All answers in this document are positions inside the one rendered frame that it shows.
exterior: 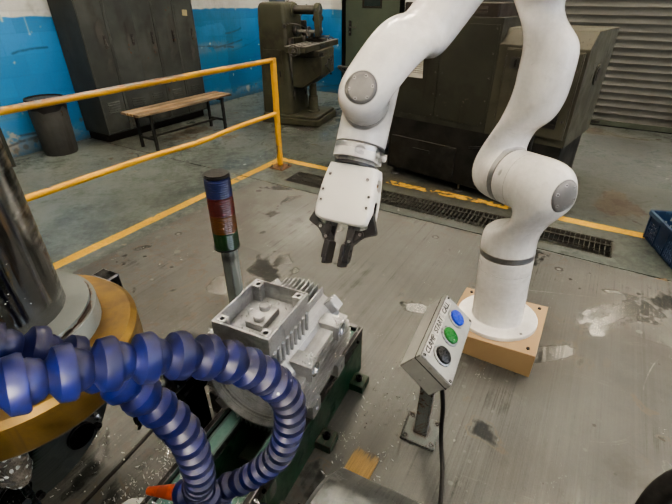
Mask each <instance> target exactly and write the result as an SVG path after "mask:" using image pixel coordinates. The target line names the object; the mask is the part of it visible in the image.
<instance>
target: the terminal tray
mask: <svg viewBox="0 0 672 504"><path fill-rule="evenodd" d="M267 297H268V300H267ZM262 300H263V301H262ZM252 301H253V302H252ZM258 301H259V304H258V303H257V302H258ZM267 301H268V302H267ZM252 303H253V305H252ZM274 303H276V304H274ZM271 304H272V306H271ZM278 304H279V305H278ZM246 306H250V307H246ZM284 306H285V307H284ZM286 307H287V311H286ZM247 308H248V309H249V311H248V310H246V309H247ZM250 308H251V311H250ZM252 308H253V310H252ZM248 312H249V315H250V316H249V315H247V314H248ZM279 312H280V313H279ZM245 313H246V314H245ZM308 313H309V303H308V293H305V292H302V291H298V290H295V289H291V288H288V287H284V286H281V285H277V284H274V283H270V282H267V281H263V280H259V279H255V280H254V281H253V282H252V283H251V284H250V285H249V286H248V287H247V288H246V289H244V290H243V291H242V292H241V293H240V294H239V295H238V296H237V297H236V298H235V299H234V300H233V301H232V302H231V303H229V304H228V305H227V306H226V307H225V308H224V309H223V310H222V311H221V312H220V313H219V314H218V315H217V316H215V317H214V318H213V319H212V320H211V324H212V329H213V333H214V334H215V335H217V336H219V337H220V338H221V340H222V341H223V340H228V339H232V340H238V341H240V342H242V343H243V344H244V346H245V347H256V348H258V349H260V350H261V351H262V352H263V354H264V355H268V356H271V357H274V358H276V359H277V361H278V362H281V361H282V360H286V355H290V349H291V350H294V344H295V345H298V339H299V340H302V335H305V330H307V331H308V330H309V316H308ZM241 315H242V316H241ZM246 315H247V317H246ZM239 317H242V319H241V318H239ZM245 317H246V318H245ZM281 320H282V321H281ZM234 321H235V322H234ZM272 321H273V322H272ZM274 321H275V322H274ZM280 321H281V322H280ZM239 323H240V324H239ZM232 324H233V325H234V326H232ZM268 325H269V326H270V327H269V326H268ZM235 326H236V327H235ZM238 326H239V327H238ZM242 327H243V328H242ZM271 327H272V328H271ZM241 328H242V329H241ZM269 329H270V330H269ZM248 330H250V332H249V331H248ZM252 331H253V332H252Z"/></svg>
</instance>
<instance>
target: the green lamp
mask: <svg viewBox="0 0 672 504"><path fill-rule="evenodd" d="M212 235H213V240H214V246H215V248H216V249H217V250H219V251H230V250H233V249H235V248H237V247H238V246H239V236H238V228H237V230H236V231H235V232H234V233H232V234H229V235H216V234H214V233H212Z"/></svg>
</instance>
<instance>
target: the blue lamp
mask: <svg viewBox="0 0 672 504"><path fill-rule="evenodd" d="M203 183H204V188H205V194H206V197H207V198H208V199H211V200H223V199H227V198H229V197H230V196H232V194H233V192H232V186H231V185H232V184H231V178H230V176H229V177H228V178H226V179H224V180H219V181H208V180H206V179H204V178H203Z"/></svg>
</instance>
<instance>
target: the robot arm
mask: <svg viewBox="0 0 672 504"><path fill-rule="evenodd" d="M565 1H566V0H514V3H515V6H516V9H517V12H518V15H519V18H520V21H521V25H522V31H523V49H522V55H521V60H520V64H519V69H518V73H517V78H516V82H515V86H514V90H513V93H512V95H511V98H510V101H509V103H508V105H507V107H506V109H505V111H504V113H503V115H502V117H501V119H500V120H499V122H498V124H497V125H496V126H495V128H494V129H493V131H492V132H491V134H490V135H489V136H488V138H487V139H486V141H485V142H484V144H483V145H482V147H481V149H480V150H479V152H478V154H477V156H476V158H475V160H474V163H473V167H472V179H473V182H474V185H475V186H476V188H477V189H478V190H479V191H480V192H481V193H482V194H484V195H485V196H487V197H489V198H491V199H493V200H495V201H497V202H500V203H502V204H504V205H506V206H508V207H511V209H512V216H511V218H503V219H497V220H494V221H492V222H490V223H489V224H488V225H487V226H486V227H485V229H484V231H483V234H482V238H481V244H480V253H479V261H478V269H477V276H476V284H475V292H474V295H472V296H469V297H467V298H465V299H464V300H463V301H462V302H461V303H460V304H459V306H458V307H459V308H460V309H461V310H462V311H463V312H464V313H465V314H466V315H467V316H468V317H469V318H470V320H471V321H472V323H471V326H470V329H469V330H470V331H471V332H473V333H475V334H476V335H478V336H481V337H483V338H487V339H490V340H495V341H503V342H512V341H519V340H523V339H526V338H528V337H530V336H531V335H532V334H533V333H534V332H535V331H536V329H537V324H538V319H537V316H536V314H535V313H534V311H533V310H532V309H531V308H530V307H529V306H527V305H526V299H527V294H528V289H529V284H530V279H531V274H532V269H533V264H534V259H535V254H536V248H537V244H538V240H539V238H540V236H541V234H542V233H543V232H544V230H545V229H546V228H547V227H548V226H549V225H551V224H552V223H553V222H555V221H556V220H558V219H559V218H560V217H562V216H563V215H564V214H566V213H567V212H568V211H569V210H570V209H571V208H572V206H573V205H574V203H575V201H576V198H577V194H578V181H577V177H576V175H575V173H574V171H573V170H572V169H571V168H570V167H569V166H568V165H566V164H564V163H563V162H561V161H558V160H556V159H553V158H550V157H547V156H543V155H540V154H537V153H533V152H530V151H527V146H528V144H529V141H530V139H531V138H532V136H533V135H534V133H535V132H536V131H537V130H538V129H539V128H541V127H542V126H544V125H545V124H547V123H548V122H550V121H551V120H552V119H553V118H554V117H555V116H556V115H557V114H558V112H559V111H560V109H561V108H562V106H563V104H564V102H565V100H566V98H567V96H568V93H569V90H570V87H571V85H572V81H573V78H574V74H575V71H576V67H577V63H578V59H579V54H580V43H579V39H578V37H577V35H576V33H575V31H574V30H573V28H572V27H571V25H570V23H569V22H568V20H567V17H566V13H565ZM482 2H483V0H414V2H413V3H412V5H411V6H410V7H409V9H408V10H407V11H406V12H404V13H400V14H397V15H394V16H392V17H390V18H388V19H387V20H385V21H384V22H383V23H382V24H381V25H380V26H379V27H378V28H377V29H376V30H375V31H374V32H373V33H372V34H371V36H370V37H369V38H368V40H367V41H366V42H365V44H364V45H363V46H362V48H361V49H360V51H359V52H358V53H357V55H356V56H355V58H354V59H353V61H352V62H351V64H350V65H349V67H348V68H347V70H346V72H345V74H344V75H343V77H342V79H341V82H340V85H339V89H338V102H339V105H340V108H341V110H342V116H341V121H340V125H339V130H338V134H337V139H336V144H335V148H334V153H333V156H334V157H335V158H337V159H335V161H334V162H331V163H330V165H329V167H328V169H327V172H326V174H325V177H324V179H323V182H322V185H321V188H320V192H319V195H318V199H317V203H316V208H315V210H314V212H313V213H312V215H311V216H310V218H309V220H310V221H311V222H312V223H313V224H314V225H316V226H317V227H318V228H319V230H320V232H321V234H322V238H323V239H324V243H323V247H322V252H321V257H322V261H321V262H322V263H332V259H333V255H334V251H335V246H336V241H334V239H335V238H334V237H335V233H336V229H337V225H338V223H340V224H345V225H348V229H347V235H346V240H345V242H344V244H342V245H341V248H340V253H339V257H338V262H337V267H340V268H345V267H347V264H349V263H350V260H351V256H352V251H353V247H354V246H355V245H356V244H357V243H358V242H360V241H361V240H363V239H364V238H368V237H373V236H376V235H377V234H378V231H377V225H376V222H377V217H378V212H379V205H380V198H381V189H382V172H380V171H379V170H378V168H377V167H381V164H382V162H383V163H385V162H386V160H387V155H385V154H384V153H385V149H386V144H387V140H388V135H389V131H390V127H391V122H392V118H393V114H394V109H395V105H396V101H397V96H398V92H399V87H400V85H401V84H402V83H403V82H404V81H405V79H406V78H407V77H408V76H409V75H410V73H411V72H412V71H413V70H414V69H415V68H416V67H417V66H418V65H419V64H420V63H421V62H422V61H423V60H424V59H431V58H435V57H437V56H439V55H440V54H442V53H443V52H444V51H445V50H446V49H447V47H448V46H449V45H450V44H451V43H452V41H453V40H454V39H455V38H456V36H457V35H458V34H459V32H460V31H461V30H462V28H463V27H464V26H465V24H466V23H467V22H468V20H469V19H470V18H471V16H472V15H473V14H474V12H475V11H476V10H477V8H478V7H479V6H480V4H481V3H482ZM321 219H323V220H326V222H325V223H324V222H323V221H322V220H321ZM360 228H363V229H366V230H364V231H360Z"/></svg>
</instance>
